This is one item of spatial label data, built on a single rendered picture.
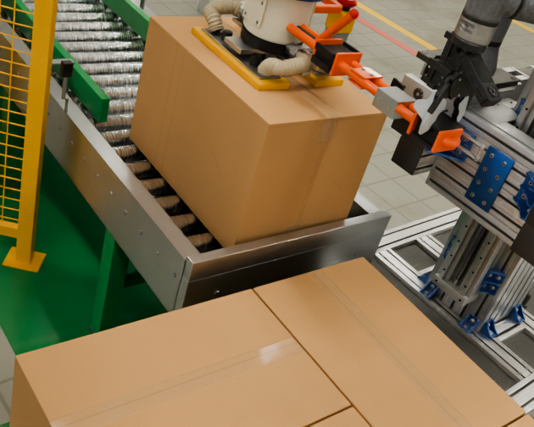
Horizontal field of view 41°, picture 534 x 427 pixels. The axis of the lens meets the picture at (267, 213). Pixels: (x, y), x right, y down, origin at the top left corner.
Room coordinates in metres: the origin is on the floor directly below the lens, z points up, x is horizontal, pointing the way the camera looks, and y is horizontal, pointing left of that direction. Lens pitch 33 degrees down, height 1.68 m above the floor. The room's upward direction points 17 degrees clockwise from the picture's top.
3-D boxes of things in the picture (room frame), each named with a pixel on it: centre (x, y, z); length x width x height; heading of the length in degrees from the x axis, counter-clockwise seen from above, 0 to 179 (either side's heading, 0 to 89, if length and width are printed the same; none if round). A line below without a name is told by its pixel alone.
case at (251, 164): (1.83, 0.13, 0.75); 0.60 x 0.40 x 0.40; 45
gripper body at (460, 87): (1.45, -0.28, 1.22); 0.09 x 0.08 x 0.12; 45
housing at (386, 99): (1.52, -0.20, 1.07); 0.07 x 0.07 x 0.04; 45
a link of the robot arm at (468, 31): (1.44, -0.28, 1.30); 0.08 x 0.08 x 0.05
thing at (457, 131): (1.42, -0.29, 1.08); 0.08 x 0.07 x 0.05; 45
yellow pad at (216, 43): (1.78, 0.20, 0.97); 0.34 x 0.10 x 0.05; 45
